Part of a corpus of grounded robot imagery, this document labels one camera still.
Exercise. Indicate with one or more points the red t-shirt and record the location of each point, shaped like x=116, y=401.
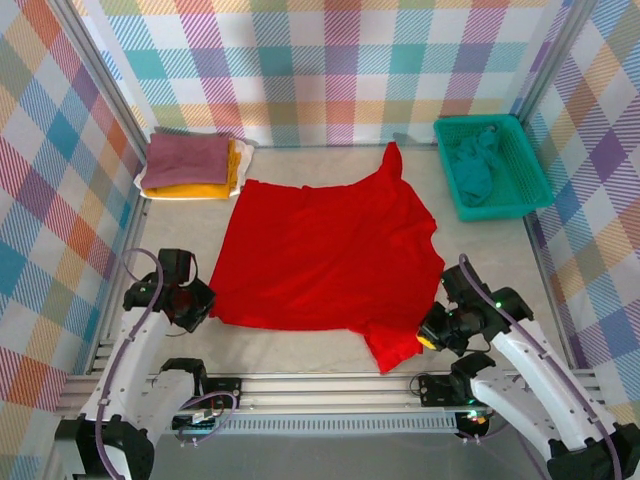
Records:
x=325, y=250

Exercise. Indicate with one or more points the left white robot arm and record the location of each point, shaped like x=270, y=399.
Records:
x=130, y=360

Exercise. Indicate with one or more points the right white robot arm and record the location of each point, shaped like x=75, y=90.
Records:
x=530, y=370

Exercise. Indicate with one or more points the stack of folded clothes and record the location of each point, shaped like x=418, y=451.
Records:
x=246, y=152

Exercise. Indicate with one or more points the black circuit board with lights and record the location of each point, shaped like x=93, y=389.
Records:
x=477, y=422

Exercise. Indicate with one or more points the folded mustard yellow t-shirt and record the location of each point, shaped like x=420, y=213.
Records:
x=200, y=192

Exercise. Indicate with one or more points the black circuit board with connector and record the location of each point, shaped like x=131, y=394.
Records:
x=192, y=425

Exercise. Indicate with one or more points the folded mauve t-shirt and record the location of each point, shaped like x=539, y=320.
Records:
x=185, y=160

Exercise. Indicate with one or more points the crumpled teal t-shirt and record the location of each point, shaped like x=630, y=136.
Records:
x=470, y=175

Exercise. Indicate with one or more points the teal plastic basket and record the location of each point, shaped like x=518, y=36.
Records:
x=525, y=165

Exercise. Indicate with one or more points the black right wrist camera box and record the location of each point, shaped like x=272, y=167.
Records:
x=457, y=282

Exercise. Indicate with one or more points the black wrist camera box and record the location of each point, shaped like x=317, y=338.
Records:
x=175, y=262
x=457, y=282

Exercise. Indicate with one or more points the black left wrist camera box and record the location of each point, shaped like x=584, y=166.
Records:
x=175, y=262

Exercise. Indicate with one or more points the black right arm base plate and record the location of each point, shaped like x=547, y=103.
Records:
x=435, y=390

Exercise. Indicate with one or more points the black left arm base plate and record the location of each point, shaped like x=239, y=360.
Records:
x=225, y=390

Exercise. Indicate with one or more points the aluminium side rail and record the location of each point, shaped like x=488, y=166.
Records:
x=537, y=240

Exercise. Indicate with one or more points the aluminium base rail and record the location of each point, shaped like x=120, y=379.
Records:
x=325, y=392

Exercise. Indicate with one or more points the aluminium frame post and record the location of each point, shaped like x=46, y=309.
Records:
x=550, y=55
x=95, y=60

